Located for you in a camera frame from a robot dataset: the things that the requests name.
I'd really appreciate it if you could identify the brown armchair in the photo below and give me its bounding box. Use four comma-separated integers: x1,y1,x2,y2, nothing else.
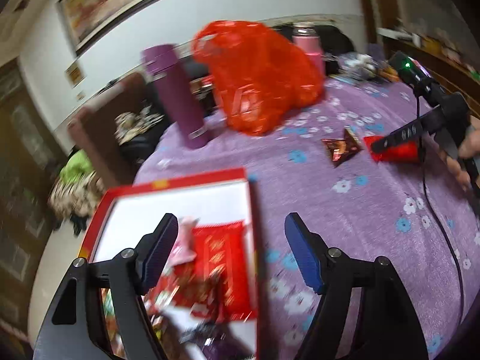
67,72,151,189

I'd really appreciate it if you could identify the purple floral tablecloth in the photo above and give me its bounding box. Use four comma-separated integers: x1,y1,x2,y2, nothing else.
135,80,479,359

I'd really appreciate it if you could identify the purple thermos bottle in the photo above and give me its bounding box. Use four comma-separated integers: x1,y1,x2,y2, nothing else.
142,44,210,150

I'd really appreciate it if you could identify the black cable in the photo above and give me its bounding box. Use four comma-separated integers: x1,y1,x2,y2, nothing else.
414,95,466,331

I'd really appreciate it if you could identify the dark purple snack packet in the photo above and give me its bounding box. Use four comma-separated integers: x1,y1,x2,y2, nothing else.
179,322,255,360

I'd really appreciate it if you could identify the orange plastic bag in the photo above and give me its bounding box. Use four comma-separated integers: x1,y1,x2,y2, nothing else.
191,20,325,136

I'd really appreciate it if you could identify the patterned blanket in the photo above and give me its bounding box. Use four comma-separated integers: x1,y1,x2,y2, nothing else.
48,172,106,219

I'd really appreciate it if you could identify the pink thermos bottle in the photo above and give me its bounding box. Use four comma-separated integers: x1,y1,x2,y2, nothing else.
292,21,326,76

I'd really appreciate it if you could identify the pink bear snack packet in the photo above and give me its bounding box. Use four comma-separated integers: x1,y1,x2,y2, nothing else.
167,217,199,267

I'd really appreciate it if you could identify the red gift box tray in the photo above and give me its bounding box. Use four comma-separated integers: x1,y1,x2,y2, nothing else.
79,167,260,359

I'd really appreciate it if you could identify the green cloth on bed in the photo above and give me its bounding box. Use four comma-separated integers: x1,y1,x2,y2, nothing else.
59,150,94,184

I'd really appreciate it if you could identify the dark red chocolate packet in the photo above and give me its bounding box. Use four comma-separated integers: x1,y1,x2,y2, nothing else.
321,127,363,167

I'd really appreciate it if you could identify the red white patterned packet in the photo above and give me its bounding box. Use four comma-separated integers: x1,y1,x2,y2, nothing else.
143,269,194,315

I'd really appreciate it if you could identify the patterned cloth on sofa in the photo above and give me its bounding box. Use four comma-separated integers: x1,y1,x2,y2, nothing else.
115,106,164,145

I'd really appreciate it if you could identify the person right hand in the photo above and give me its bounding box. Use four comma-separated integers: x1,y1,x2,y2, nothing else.
439,116,480,190

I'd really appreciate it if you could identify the wall plaque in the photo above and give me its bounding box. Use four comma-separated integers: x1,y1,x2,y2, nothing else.
65,60,86,88

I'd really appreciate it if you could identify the wooden glass door cabinet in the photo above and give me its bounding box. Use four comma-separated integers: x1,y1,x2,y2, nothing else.
1,59,66,334

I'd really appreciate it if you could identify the black leather sofa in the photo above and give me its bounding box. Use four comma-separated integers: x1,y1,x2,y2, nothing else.
120,22,356,169

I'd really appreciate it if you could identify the shiny red snack packet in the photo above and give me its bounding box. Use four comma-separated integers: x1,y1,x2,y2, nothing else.
363,136,420,164

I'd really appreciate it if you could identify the wooden side counter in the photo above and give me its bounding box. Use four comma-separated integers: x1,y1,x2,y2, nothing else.
377,28,479,100

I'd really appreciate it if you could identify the yellow snack packs pile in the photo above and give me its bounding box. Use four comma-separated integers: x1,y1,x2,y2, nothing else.
377,65,400,82

